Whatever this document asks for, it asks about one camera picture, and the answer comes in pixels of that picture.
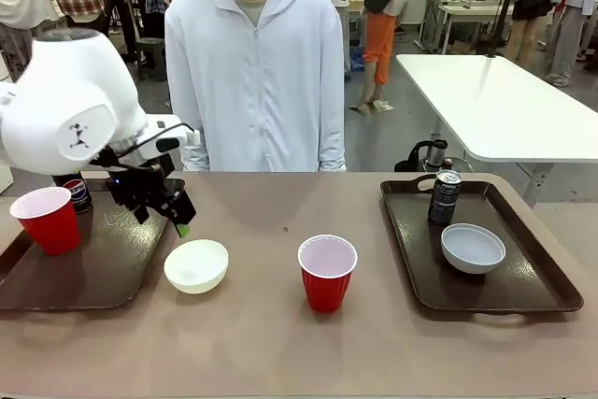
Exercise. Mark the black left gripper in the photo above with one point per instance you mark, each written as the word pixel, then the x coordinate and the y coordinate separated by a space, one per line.
pixel 140 184

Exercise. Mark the black Pepsi can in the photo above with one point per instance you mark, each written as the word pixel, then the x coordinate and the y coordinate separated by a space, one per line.
pixel 77 193
pixel 441 203

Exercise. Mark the red plastic cup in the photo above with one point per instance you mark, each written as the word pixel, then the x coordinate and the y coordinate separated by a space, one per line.
pixel 327 282
pixel 51 231

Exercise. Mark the grey white bowl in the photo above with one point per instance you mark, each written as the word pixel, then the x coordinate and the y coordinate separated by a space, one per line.
pixel 472 249

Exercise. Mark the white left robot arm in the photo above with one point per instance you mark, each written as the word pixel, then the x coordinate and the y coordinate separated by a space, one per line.
pixel 70 90

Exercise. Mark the person's right forearm white sleeve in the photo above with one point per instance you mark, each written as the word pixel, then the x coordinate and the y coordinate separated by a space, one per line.
pixel 196 158

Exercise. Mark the person's left forearm white sleeve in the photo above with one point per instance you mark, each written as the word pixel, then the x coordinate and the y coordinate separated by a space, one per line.
pixel 332 146

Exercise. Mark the cream white bowl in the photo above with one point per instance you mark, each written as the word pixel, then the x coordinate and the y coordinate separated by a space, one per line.
pixel 196 268

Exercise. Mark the dark brown serving tray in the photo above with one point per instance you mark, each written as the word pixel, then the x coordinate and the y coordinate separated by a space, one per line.
pixel 523 277
pixel 107 259

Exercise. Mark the person in white hoodie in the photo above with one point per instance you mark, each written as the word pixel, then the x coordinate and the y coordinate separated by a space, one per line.
pixel 257 90

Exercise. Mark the dark grey stool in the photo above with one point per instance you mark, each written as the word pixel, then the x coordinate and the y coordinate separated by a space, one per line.
pixel 150 46

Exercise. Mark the black bag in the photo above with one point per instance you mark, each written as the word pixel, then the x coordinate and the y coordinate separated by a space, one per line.
pixel 413 163

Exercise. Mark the person in orange trousers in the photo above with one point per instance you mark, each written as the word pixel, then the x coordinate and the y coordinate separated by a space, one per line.
pixel 380 34

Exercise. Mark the dark metal flask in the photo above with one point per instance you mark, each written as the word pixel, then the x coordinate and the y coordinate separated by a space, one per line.
pixel 437 152

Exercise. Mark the white rectangular table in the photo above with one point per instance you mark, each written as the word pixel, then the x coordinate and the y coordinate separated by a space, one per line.
pixel 504 104

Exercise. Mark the white workshop desk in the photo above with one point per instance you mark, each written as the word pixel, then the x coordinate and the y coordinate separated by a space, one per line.
pixel 472 7

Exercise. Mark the black slanted pole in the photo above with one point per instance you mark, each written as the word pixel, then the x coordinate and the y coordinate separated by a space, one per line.
pixel 504 6

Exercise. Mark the person in light blue shirt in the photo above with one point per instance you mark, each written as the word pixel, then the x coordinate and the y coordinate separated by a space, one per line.
pixel 567 30

